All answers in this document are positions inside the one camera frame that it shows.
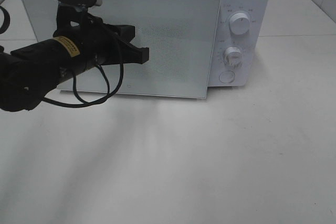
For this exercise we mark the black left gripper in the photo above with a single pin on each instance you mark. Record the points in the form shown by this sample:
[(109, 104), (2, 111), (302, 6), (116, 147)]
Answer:
[(89, 41)]

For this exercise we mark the white microwave door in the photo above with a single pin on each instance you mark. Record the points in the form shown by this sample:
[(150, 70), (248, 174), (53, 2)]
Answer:
[(180, 37)]

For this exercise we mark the round door release button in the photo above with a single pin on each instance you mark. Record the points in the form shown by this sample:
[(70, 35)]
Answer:
[(227, 77)]

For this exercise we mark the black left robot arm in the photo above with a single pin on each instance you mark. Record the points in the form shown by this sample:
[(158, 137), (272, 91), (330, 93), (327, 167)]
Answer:
[(28, 74)]

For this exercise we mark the lower white timer knob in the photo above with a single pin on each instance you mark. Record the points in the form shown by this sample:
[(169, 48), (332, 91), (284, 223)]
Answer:
[(232, 56)]

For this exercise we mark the upper white power knob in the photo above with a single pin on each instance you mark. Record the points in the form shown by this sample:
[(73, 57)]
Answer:
[(239, 23)]

